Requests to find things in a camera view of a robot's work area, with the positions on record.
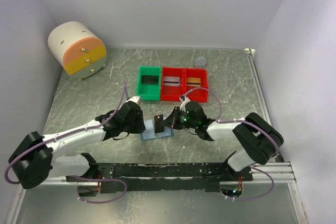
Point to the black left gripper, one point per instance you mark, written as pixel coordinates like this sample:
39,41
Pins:
139,128

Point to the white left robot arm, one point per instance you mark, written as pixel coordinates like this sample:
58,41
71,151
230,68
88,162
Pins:
40,157

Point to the green plastic bin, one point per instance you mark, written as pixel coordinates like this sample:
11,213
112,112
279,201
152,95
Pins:
149,92

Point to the silver credit card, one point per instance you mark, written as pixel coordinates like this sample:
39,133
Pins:
171,81

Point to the aluminium frame rail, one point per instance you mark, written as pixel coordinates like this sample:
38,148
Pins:
280,170

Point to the small clear plastic cup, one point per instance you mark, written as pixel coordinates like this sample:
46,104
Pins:
200,62

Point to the red plastic bin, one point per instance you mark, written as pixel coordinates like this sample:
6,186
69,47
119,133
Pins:
200,94
172,93

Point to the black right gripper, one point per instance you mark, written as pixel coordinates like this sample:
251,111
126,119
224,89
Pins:
171,121

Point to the blue card holder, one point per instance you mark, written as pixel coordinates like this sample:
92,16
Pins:
149,133

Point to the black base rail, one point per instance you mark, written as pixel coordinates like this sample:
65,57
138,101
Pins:
172,176

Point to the black VIP credit card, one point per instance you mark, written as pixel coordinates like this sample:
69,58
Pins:
158,124

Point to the round pastel drawer cabinet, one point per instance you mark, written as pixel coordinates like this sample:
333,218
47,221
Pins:
80,52

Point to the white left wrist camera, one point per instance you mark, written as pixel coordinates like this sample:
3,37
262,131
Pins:
135,99

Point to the gold credit card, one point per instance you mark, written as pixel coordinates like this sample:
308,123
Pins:
193,82

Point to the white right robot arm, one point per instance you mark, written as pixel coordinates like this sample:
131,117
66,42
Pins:
259,140

